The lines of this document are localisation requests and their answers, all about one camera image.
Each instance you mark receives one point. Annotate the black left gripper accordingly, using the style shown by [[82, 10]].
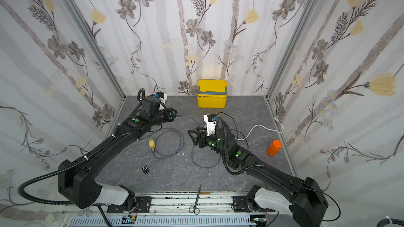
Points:
[[169, 112]]

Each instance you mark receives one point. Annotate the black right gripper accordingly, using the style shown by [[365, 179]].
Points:
[[200, 136]]

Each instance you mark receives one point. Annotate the yellow usb charger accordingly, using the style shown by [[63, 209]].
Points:
[[152, 144]]

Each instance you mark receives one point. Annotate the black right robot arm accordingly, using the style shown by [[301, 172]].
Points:
[[300, 198]]

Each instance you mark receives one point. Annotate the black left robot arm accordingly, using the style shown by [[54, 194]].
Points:
[[119, 194]]

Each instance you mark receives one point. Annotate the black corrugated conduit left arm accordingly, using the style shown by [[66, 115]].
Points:
[[76, 181]]

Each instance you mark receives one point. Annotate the black mp3 player left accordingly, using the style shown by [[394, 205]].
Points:
[[145, 169]]

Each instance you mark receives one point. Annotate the orange cylindrical bottle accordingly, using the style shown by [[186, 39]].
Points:
[[274, 148]]

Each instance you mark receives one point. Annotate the silver surgical scissors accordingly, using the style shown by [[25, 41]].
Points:
[[86, 212]]

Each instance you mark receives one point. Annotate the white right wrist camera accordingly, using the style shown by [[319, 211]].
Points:
[[210, 120]]

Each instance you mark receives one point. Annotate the yellow storage box grey handle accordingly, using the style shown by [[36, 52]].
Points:
[[212, 93]]

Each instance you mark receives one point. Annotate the black handled scissors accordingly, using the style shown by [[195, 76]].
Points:
[[195, 209]]

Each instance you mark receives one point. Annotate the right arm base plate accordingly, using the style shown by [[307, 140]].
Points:
[[241, 204]]

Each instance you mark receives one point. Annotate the white slotted cable duct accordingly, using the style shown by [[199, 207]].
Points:
[[183, 221]]

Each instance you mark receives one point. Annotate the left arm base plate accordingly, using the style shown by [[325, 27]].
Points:
[[139, 204]]

